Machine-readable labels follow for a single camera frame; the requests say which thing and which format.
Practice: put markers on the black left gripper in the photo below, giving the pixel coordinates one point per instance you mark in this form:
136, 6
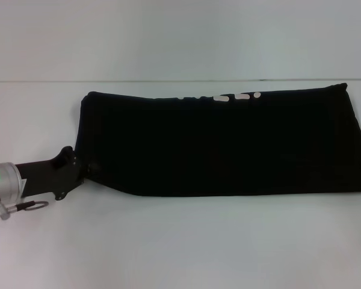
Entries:
51, 177

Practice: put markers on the black shirt with FREE print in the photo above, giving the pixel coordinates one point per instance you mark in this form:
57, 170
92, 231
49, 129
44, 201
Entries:
222, 144

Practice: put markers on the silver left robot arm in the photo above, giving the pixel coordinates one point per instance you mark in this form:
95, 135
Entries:
4, 183

